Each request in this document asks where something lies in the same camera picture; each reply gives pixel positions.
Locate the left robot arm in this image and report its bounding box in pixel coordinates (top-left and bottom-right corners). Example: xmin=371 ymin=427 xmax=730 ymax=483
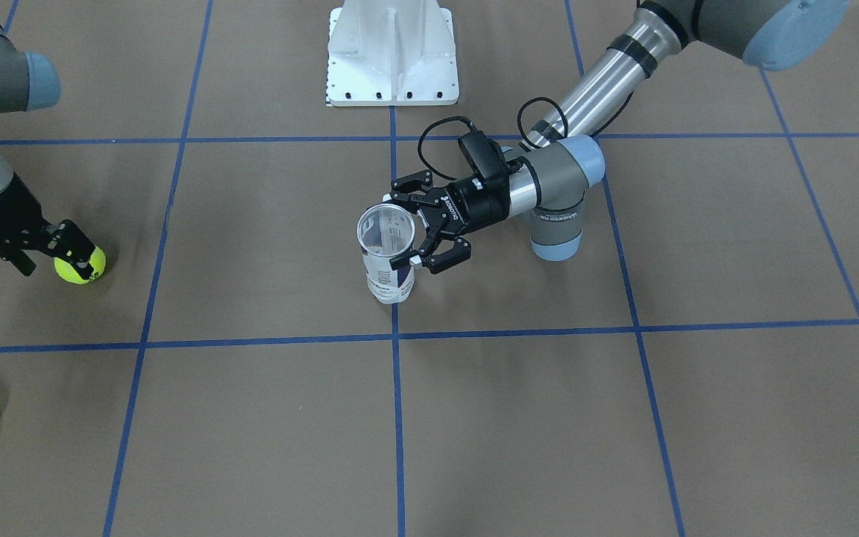
xmin=386 ymin=1 xmax=849 ymax=273

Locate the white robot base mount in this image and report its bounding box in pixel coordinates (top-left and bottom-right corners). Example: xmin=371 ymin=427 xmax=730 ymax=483
xmin=325 ymin=1 xmax=460 ymax=107

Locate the yellow tennis ball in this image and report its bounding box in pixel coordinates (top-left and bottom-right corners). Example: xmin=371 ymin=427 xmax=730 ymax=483
xmin=52 ymin=247 xmax=107 ymax=285

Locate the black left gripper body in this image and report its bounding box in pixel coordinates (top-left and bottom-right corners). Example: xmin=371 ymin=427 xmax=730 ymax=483
xmin=418 ymin=175 xmax=510 ymax=238

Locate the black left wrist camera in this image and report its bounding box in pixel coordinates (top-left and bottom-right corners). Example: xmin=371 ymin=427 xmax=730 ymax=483
xmin=457 ymin=130 xmax=510 ymax=188

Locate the white blue tennis ball can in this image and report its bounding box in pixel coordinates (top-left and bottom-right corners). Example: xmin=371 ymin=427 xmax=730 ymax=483
xmin=356 ymin=203 xmax=415 ymax=304

